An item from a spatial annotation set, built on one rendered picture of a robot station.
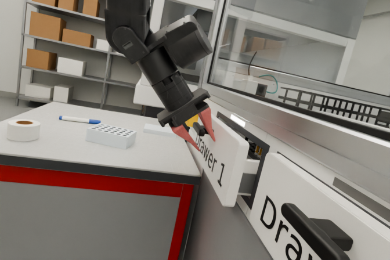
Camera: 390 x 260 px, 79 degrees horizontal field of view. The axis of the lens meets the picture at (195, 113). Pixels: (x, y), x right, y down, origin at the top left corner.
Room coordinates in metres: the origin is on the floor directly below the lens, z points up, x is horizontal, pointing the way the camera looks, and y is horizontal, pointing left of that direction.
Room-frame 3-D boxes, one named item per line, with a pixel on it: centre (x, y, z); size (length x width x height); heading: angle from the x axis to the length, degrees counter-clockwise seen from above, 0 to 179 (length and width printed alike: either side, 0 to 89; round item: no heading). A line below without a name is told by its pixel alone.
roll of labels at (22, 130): (0.60, 0.43, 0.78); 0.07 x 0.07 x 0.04
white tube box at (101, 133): (0.71, 0.24, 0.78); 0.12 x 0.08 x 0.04; 87
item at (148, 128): (0.93, 0.12, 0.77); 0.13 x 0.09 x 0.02; 99
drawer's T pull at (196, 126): (0.49, -0.02, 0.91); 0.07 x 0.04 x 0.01; 13
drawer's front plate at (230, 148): (0.49, -0.05, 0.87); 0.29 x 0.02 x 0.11; 13
